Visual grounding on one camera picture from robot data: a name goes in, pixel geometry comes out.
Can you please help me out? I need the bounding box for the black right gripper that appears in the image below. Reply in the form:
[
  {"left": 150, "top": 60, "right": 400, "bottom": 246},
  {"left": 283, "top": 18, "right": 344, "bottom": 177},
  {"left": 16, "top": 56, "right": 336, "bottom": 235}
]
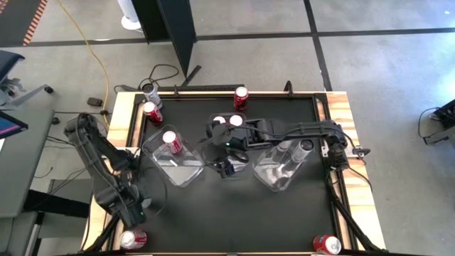
[{"left": 205, "top": 122, "right": 252, "bottom": 161}]

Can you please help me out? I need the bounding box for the clear plastic bin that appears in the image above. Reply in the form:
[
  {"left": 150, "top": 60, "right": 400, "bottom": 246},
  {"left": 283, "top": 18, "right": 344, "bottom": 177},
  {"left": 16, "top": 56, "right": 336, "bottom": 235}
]
[
  {"left": 141, "top": 124, "right": 206, "bottom": 188},
  {"left": 251, "top": 129, "right": 316, "bottom": 193},
  {"left": 208, "top": 112, "right": 250, "bottom": 175}
]

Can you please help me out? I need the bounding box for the grey desk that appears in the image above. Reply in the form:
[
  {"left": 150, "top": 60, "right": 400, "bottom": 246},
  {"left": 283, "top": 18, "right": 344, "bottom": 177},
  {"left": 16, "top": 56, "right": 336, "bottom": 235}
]
[{"left": 0, "top": 106, "right": 56, "bottom": 218}]

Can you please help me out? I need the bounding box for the black looped cable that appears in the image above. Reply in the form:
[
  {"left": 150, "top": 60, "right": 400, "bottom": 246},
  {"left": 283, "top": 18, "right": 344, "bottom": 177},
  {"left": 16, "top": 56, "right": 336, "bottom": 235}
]
[{"left": 113, "top": 63, "right": 181, "bottom": 94}]

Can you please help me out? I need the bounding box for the blue office chair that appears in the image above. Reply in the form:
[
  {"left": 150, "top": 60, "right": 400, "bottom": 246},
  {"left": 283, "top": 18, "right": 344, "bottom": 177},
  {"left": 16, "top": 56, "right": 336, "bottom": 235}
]
[{"left": 0, "top": 49, "right": 55, "bottom": 107}]

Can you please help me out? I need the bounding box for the grey cabinet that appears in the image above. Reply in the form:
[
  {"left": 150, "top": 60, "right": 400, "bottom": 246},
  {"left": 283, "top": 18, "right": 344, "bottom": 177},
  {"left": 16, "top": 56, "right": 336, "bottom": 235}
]
[{"left": 0, "top": 211, "right": 40, "bottom": 256}]

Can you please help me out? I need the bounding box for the red Coca-Cola soda can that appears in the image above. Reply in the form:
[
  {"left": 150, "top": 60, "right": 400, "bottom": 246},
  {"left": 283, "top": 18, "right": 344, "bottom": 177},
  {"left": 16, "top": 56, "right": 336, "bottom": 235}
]
[
  {"left": 119, "top": 228, "right": 149, "bottom": 250},
  {"left": 162, "top": 130, "right": 184, "bottom": 154},
  {"left": 233, "top": 86, "right": 250, "bottom": 112},
  {"left": 142, "top": 101, "right": 164, "bottom": 124}
]

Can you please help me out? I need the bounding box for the dark partition panel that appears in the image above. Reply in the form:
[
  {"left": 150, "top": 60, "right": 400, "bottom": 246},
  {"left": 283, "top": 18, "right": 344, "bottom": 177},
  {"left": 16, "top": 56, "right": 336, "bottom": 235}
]
[{"left": 131, "top": 0, "right": 203, "bottom": 88}]

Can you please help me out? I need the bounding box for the black equipment with cables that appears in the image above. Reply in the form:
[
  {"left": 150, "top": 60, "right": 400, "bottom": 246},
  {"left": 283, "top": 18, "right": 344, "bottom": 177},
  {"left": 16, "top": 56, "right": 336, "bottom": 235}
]
[{"left": 418, "top": 98, "right": 455, "bottom": 146}]

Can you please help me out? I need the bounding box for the white round stand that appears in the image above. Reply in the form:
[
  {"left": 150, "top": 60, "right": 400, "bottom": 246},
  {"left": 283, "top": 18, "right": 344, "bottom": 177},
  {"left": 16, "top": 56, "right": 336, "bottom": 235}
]
[{"left": 117, "top": 0, "right": 143, "bottom": 31}]

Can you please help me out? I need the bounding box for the black aluminium table frame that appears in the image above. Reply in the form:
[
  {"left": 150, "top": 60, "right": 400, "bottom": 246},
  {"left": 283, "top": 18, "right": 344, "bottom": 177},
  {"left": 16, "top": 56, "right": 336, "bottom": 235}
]
[{"left": 83, "top": 80, "right": 388, "bottom": 256}]

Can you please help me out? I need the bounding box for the yellow floor cable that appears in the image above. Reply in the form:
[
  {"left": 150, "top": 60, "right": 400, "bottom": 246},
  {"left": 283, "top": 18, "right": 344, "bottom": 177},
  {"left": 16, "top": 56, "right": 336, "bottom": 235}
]
[{"left": 56, "top": 0, "right": 110, "bottom": 127}]

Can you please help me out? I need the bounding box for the black table mat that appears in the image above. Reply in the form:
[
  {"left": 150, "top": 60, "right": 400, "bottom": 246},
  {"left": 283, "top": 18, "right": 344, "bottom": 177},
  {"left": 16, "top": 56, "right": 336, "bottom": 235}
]
[{"left": 132, "top": 95, "right": 338, "bottom": 254}]

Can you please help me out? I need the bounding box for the monitor with blue screen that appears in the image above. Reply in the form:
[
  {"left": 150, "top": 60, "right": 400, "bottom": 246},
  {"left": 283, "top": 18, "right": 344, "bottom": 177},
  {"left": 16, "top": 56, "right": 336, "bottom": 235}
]
[{"left": 0, "top": 110, "right": 29, "bottom": 140}]

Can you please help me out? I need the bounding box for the black floor mat orange edge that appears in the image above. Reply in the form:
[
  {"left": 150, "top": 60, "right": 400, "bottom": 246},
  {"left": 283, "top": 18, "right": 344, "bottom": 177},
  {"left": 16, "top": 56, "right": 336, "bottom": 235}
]
[{"left": 0, "top": 0, "right": 49, "bottom": 47}]

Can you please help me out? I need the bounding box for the silver slim Celsius can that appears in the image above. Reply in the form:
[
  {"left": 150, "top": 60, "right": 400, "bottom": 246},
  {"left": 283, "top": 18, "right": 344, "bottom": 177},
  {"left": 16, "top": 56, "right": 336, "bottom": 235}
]
[
  {"left": 291, "top": 139, "right": 314, "bottom": 163},
  {"left": 272, "top": 140, "right": 294, "bottom": 163},
  {"left": 141, "top": 82, "right": 164, "bottom": 110}
]

